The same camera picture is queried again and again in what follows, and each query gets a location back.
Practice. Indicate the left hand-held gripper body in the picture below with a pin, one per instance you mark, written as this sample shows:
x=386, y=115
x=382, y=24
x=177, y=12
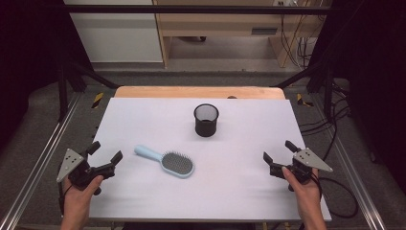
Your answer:
x=74, y=163

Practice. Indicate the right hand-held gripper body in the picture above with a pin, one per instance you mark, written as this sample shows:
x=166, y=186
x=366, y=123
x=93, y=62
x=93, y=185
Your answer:
x=308, y=159

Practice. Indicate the light blue hairbrush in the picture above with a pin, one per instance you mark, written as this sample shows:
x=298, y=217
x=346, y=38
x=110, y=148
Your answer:
x=177, y=163

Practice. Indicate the black mesh cup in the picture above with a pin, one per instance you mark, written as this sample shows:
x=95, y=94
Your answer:
x=206, y=126

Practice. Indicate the person's right hand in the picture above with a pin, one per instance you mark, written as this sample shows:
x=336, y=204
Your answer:
x=306, y=193

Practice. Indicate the person's left hand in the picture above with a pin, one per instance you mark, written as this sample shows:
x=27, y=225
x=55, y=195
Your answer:
x=78, y=198

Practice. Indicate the yellow black tape strip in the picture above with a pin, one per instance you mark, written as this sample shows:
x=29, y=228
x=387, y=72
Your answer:
x=97, y=100
x=301, y=100

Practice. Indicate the black metal stand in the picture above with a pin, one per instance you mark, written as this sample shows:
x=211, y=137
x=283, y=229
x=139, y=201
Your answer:
x=327, y=92
x=62, y=96

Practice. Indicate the wooden table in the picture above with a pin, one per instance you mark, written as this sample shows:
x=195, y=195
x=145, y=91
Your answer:
x=191, y=92

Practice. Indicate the black curtain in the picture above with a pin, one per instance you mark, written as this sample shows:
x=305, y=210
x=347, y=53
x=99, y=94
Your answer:
x=373, y=64
x=28, y=48

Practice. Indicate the white cabinet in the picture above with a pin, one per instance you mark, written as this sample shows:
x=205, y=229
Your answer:
x=118, y=35

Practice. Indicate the wooden cabinet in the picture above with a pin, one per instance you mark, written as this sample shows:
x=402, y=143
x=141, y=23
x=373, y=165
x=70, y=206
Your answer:
x=220, y=24

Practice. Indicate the black horizontal bar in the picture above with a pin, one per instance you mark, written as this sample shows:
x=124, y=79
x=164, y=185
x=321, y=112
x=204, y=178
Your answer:
x=191, y=9

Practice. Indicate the aluminium rail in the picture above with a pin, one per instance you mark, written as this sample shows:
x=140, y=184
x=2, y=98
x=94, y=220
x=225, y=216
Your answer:
x=38, y=159
x=357, y=179

